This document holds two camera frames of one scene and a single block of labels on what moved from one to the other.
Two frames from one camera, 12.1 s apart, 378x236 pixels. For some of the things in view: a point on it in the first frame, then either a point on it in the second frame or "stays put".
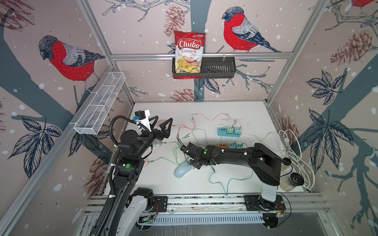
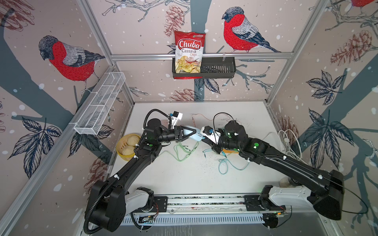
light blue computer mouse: [182, 168] to [198, 136]
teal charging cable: [226, 193] to [223, 165]
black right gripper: [196, 167] to [214, 148]
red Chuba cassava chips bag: [189, 47] stays put
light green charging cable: [166, 157] to [181, 152]
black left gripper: [165, 133] to [179, 130]
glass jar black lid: [289, 183] stays put
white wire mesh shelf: [92, 117] stays put
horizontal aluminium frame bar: [204, 56] stays put
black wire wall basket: [211, 68] stays put
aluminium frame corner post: [95, 27] stays put
